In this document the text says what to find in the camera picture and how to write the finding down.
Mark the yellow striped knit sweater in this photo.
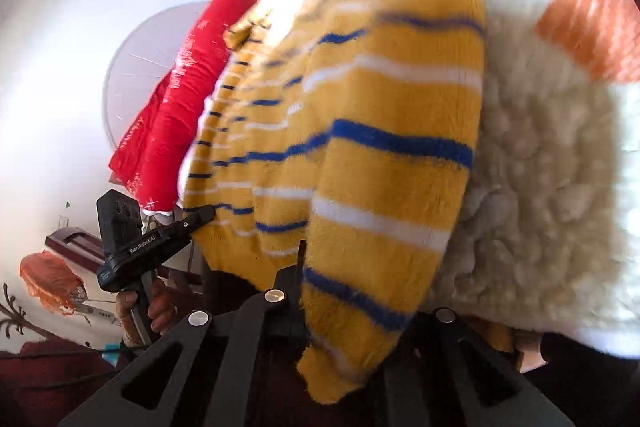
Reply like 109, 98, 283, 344
178, 0, 489, 406

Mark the orange cloth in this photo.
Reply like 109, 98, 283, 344
534, 0, 640, 84

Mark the dark wooden furniture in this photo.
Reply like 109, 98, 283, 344
45, 228, 206, 303

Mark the cream fleece garment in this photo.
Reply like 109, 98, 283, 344
425, 12, 632, 338

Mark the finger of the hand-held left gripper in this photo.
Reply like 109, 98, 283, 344
170, 206, 217, 240

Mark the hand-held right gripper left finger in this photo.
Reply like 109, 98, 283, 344
59, 241, 310, 427

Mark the red garment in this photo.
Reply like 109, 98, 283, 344
109, 0, 301, 214

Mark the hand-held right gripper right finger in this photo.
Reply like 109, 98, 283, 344
385, 307, 576, 427

